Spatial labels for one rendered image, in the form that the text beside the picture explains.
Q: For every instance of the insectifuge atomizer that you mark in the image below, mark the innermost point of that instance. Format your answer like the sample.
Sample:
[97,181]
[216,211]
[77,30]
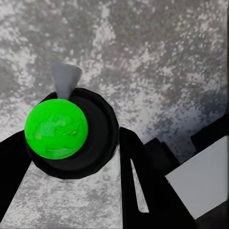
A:
[73,132]

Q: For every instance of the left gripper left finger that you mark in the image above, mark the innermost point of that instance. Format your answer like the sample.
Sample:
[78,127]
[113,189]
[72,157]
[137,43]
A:
[14,163]

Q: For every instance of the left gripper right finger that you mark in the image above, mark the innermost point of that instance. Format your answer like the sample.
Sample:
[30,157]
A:
[166,210]

